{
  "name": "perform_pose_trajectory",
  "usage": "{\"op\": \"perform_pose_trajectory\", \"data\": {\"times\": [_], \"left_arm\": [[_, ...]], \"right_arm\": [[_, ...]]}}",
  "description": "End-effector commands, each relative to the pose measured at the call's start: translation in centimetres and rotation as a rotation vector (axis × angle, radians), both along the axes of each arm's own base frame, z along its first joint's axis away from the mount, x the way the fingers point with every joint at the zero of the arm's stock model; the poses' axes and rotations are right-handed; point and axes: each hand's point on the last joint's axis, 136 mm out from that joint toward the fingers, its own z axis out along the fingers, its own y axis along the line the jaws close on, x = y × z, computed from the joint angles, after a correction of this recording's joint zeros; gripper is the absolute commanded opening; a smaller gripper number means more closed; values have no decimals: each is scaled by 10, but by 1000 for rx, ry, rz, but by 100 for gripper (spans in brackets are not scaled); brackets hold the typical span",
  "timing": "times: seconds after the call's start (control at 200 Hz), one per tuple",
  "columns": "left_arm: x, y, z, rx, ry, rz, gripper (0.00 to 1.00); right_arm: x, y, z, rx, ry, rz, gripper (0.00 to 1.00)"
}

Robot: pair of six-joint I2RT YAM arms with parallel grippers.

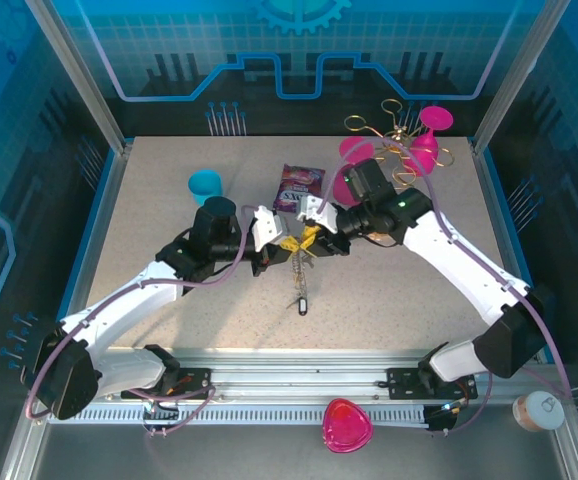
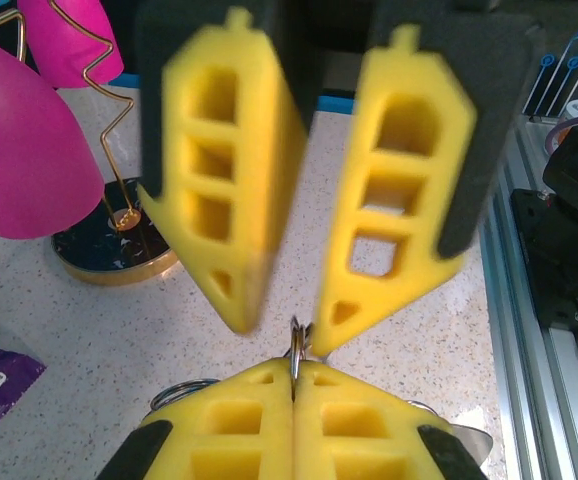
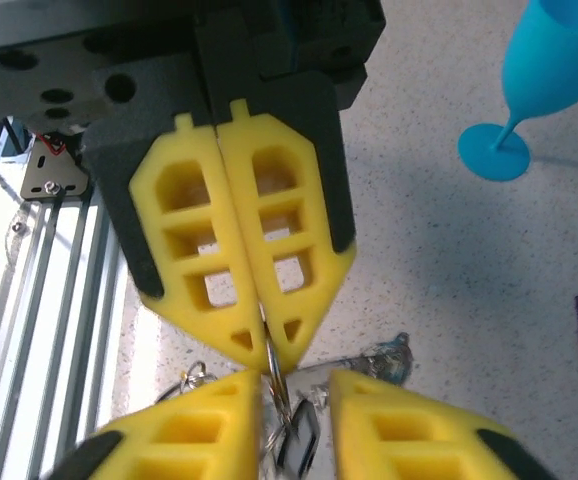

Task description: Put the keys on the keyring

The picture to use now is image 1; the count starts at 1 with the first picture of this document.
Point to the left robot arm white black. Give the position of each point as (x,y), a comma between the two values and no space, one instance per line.
(119,305)

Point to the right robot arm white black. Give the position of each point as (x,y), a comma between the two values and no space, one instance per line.
(459,255)

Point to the purple candy bag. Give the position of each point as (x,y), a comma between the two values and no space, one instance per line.
(299,180)

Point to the pink plastic goblet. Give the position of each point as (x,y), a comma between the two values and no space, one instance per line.
(341,187)
(426,150)

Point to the teal plastic goblet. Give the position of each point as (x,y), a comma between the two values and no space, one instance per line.
(204,184)

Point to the pink plastic bowl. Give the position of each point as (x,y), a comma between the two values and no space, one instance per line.
(346,425)

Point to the white capped brown container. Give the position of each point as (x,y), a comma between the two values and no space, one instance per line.
(544,407)

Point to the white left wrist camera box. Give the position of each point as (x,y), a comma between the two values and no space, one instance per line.
(269,225)

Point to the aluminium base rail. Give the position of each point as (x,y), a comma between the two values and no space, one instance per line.
(294,372)

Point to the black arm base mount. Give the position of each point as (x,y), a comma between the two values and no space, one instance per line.
(404,381)
(194,381)

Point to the aluminium frame post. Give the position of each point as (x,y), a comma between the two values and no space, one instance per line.
(519,75)
(76,75)

